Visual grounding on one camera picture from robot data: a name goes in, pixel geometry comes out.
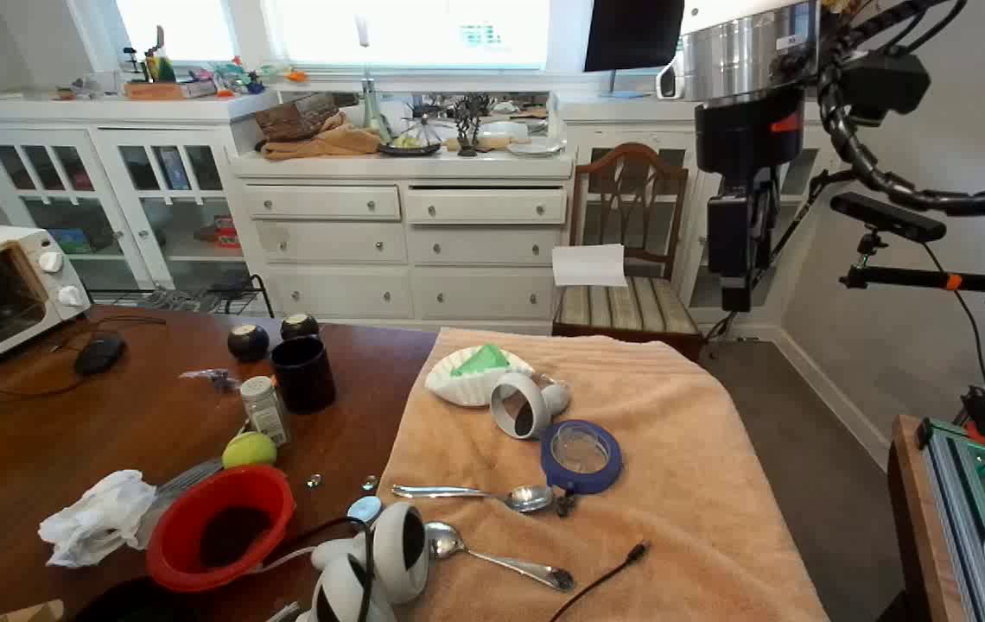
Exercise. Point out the black camera on stand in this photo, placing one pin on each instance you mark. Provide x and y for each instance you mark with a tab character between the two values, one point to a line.
880	224

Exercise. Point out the black round jar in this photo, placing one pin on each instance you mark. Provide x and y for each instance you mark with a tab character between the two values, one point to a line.
246	344

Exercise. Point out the beige towel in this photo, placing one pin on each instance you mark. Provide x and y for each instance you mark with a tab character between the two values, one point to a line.
688	531

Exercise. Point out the white crumpled cloth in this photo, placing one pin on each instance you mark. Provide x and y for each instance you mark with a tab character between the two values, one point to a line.
109	515

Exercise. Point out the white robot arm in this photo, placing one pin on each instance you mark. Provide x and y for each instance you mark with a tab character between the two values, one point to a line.
747	70

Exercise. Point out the wooden chair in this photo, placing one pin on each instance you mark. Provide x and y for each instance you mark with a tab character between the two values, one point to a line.
630	197

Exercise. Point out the green tennis ball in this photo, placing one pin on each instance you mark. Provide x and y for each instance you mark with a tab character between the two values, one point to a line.
246	452

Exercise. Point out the white glass door cabinet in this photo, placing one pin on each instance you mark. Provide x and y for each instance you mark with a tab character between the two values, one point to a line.
138	192

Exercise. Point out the red bowl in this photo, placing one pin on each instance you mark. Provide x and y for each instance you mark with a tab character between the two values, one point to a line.
218	531

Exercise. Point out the black monitor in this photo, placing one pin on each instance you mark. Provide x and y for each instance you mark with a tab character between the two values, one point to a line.
630	33

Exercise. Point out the blue tape roll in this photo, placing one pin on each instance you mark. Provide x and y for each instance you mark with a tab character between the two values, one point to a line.
579	458

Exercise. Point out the small spice jar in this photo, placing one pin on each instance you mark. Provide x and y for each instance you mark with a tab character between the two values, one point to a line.
266	407

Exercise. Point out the white dresser cabinet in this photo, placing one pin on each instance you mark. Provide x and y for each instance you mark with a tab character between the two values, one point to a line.
415	244

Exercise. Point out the black mug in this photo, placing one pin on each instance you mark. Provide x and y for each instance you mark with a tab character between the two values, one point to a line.
302	374

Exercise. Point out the black computer mouse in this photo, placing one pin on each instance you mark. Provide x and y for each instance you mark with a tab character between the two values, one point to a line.
98	354

